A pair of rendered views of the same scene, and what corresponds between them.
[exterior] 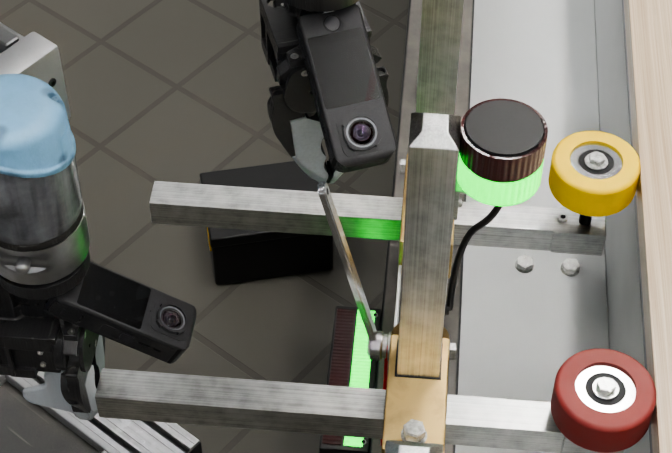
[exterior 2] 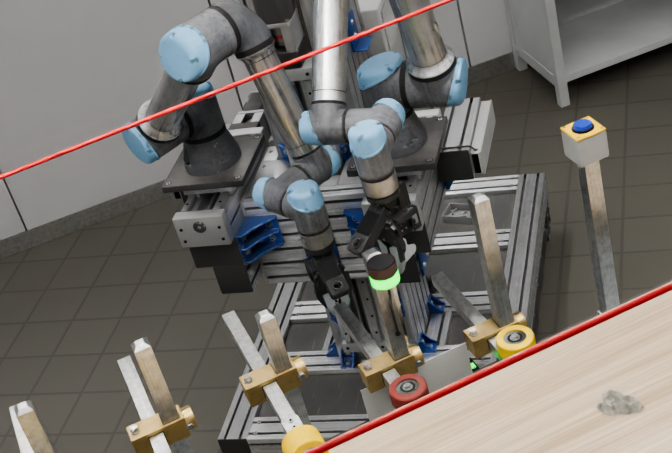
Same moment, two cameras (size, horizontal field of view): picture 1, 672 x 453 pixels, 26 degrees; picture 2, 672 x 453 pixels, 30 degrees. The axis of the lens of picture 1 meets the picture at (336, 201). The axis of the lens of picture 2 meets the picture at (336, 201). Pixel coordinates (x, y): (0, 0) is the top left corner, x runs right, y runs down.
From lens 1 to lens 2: 218 cm
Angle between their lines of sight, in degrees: 55
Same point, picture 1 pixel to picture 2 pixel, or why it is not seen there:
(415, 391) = (385, 359)
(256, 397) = (359, 333)
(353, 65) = (370, 223)
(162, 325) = (331, 284)
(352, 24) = (379, 212)
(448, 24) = (482, 250)
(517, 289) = not seen: hidden behind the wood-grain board
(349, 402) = (373, 351)
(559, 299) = not seen: hidden behind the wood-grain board
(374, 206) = (477, 318)
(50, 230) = (303, 230)
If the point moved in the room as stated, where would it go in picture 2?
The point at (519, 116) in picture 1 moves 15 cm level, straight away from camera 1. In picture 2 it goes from (387, 262) to (456, 235)
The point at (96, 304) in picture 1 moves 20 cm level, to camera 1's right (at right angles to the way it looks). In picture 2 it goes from (321, 266) to (362, 307)
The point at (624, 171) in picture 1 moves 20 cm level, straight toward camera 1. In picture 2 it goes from (515, 345) to (422, 374)
